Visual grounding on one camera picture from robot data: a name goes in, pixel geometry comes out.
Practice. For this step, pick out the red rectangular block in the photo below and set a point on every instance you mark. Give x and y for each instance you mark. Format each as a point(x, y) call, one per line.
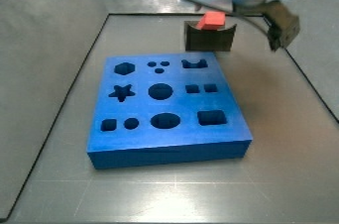
point(213, 21)

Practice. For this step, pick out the blue shape board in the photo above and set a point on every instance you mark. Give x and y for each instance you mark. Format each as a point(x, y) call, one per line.
point(165, 111)

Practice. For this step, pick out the black curved fixture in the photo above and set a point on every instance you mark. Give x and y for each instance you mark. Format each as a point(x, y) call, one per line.
point(209, 40)

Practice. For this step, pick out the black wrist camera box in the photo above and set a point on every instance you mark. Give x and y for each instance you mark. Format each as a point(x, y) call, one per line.
point(283, 23)

